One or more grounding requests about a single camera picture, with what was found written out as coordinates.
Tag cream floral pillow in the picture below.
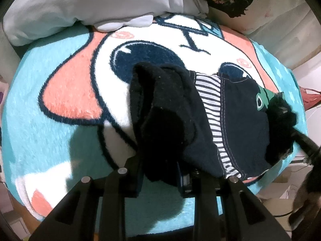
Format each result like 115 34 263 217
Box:
204 0 305 34

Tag navy frog print pants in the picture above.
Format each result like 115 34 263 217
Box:
129 63 297 186

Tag teal cartoon fleece blanket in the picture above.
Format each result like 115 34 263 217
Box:
2 14 307 236

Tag white plush pillow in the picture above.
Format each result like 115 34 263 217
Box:
3 0 208 46

